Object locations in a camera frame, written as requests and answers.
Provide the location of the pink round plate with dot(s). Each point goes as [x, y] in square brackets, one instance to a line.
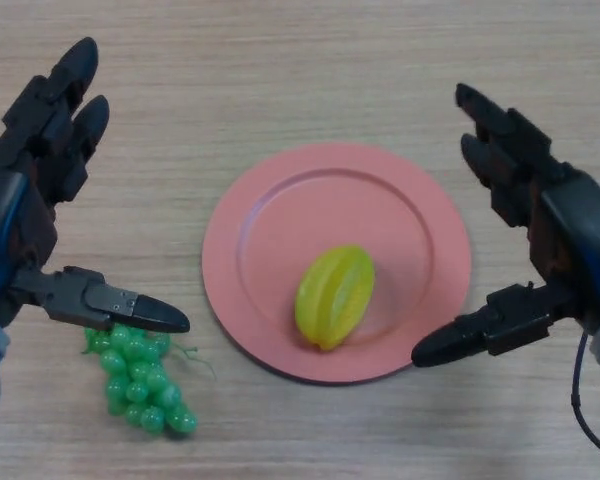
[290, 220]

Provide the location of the yellow starfruit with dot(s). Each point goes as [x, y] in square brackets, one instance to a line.
[332, 297]

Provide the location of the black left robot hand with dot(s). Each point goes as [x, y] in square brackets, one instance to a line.
[65, 295]

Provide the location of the green grape bunch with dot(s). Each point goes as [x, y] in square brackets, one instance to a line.
[140, 385]

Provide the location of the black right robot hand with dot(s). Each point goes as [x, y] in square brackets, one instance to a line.
[580, 235]

